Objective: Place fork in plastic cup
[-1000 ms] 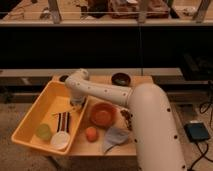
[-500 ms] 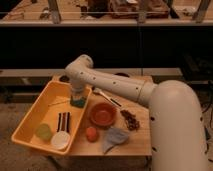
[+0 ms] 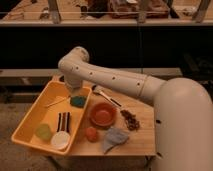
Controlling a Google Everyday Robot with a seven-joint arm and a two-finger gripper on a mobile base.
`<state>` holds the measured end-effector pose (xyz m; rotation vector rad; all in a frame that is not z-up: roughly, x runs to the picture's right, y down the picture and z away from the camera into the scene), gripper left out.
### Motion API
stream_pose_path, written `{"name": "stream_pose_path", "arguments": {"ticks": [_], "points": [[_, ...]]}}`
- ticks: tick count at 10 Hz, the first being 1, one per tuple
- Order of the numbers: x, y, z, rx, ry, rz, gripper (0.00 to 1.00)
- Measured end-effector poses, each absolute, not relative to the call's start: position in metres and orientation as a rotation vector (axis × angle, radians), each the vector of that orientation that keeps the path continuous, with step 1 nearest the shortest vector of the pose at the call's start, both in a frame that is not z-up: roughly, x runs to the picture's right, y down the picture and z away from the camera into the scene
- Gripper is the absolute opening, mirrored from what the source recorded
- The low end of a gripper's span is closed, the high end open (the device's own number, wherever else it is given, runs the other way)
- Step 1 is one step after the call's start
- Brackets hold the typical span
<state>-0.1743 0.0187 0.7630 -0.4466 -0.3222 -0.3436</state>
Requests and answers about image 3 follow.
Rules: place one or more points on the wooden fork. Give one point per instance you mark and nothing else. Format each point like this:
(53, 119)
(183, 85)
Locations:
(56, 102)

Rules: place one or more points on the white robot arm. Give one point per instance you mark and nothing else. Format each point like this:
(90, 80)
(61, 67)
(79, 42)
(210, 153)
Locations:
(183, 110)

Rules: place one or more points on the green plastic cup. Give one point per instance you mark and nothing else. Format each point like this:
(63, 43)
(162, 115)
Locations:
(43, 132)

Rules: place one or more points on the red bowl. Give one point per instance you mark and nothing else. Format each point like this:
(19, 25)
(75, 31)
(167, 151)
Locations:
(103, 114)

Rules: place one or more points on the green sponge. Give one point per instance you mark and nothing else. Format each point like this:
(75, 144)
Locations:
(78, 101)

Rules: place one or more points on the wooden table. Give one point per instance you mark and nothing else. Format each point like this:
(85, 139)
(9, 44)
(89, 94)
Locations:
(140, 142)

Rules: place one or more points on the brown grape cluster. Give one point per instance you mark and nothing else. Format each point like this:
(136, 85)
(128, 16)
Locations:
(131, 122)

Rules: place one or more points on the orange round toy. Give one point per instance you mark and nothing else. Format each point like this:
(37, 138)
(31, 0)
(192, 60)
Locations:
(91, 134)

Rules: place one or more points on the grey cloth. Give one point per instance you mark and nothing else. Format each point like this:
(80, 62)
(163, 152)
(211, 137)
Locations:
(113, 137)

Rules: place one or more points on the dark striped block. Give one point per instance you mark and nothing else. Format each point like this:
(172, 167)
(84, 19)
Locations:
(64, 122)

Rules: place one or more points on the yellow plastic bin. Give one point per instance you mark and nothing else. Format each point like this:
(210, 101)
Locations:
(38, 114)

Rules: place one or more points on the white round lid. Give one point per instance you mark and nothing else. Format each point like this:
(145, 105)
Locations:
(60, 140)

